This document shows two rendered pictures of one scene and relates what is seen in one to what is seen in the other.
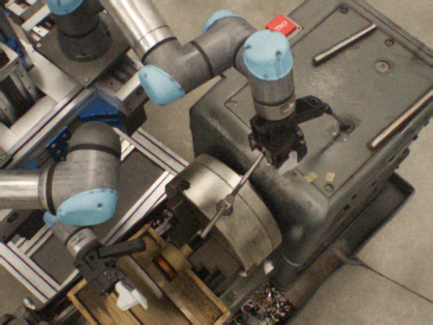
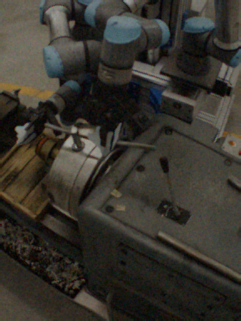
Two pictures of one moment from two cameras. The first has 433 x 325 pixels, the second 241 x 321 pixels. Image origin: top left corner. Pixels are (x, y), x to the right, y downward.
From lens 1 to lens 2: 86 cm
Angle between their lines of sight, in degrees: 38
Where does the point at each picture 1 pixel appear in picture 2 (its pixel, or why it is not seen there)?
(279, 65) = (110, 30)
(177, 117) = not seen: hidden behind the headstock
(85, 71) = (170, 68)
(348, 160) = (141, 220)
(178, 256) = (49, 147)
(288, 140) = (97, 106)
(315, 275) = (103, 309)
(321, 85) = (209, 189)
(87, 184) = (59, 48)
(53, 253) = not seen: hidden behind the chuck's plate
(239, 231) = (64, 163)
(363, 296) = not seen: outside the picture
